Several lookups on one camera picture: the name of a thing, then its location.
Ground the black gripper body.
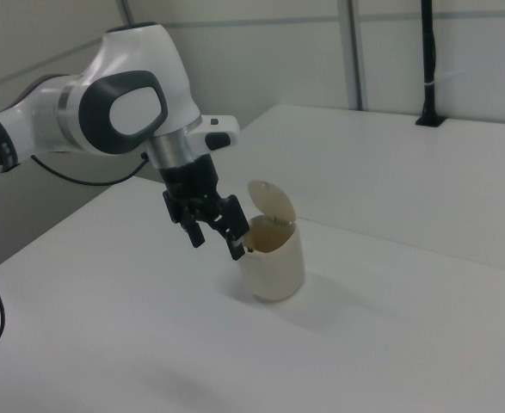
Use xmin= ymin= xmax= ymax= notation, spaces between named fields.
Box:
xmin=157 ymin=155 xmax=226 ymax=225

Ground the small white lidded bin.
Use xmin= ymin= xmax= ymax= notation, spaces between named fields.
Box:
xmin=232 ymin=179 xmax=307 ymax=304

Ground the black clamp-mounted pole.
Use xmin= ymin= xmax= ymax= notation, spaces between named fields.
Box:
xmin=415 ymin=0 xmax=447 ymax=128

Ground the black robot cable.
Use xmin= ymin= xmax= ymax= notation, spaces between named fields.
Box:
xmin=0 ymin=151 xmax=151 ymax=360

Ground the grey partition post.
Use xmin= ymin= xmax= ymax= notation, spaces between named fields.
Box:
xmin=345 ymin=0 xmax=370 ymax=112

